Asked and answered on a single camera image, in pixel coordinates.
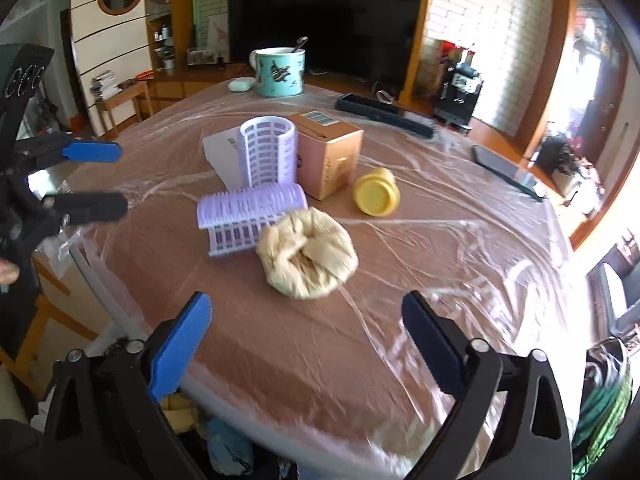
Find translucent white plastic case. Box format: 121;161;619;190
203;127;245;191

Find purple hair roller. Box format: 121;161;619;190
238;116;297;188
196;183;307;257

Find beige paper towel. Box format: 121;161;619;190
256;208;359;300

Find brown cardboard box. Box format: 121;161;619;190
288;110;363;200

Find yellow plastic jar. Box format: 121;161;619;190
352;167;400;217

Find left hand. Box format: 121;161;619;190
0;259;20;286

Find stack of books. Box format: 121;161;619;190
90;70;122;101

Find small wooden side table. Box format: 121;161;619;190
93;81;154;136

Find wooden shelf with bottles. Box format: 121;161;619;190
145;12;176;72

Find white earbuds case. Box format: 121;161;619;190
228;77;256;92

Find teal patterned mug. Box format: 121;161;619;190
250;48;305;98

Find metal spoon in mug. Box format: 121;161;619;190
292;36;308;53

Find black tablet at edge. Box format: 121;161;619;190
471;145;546;202

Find large black television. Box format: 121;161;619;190
228;0;421;90

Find dark blue cased tablet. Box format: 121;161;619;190
335;93;434;139

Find black coffee machine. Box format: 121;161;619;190
433;63;484;133

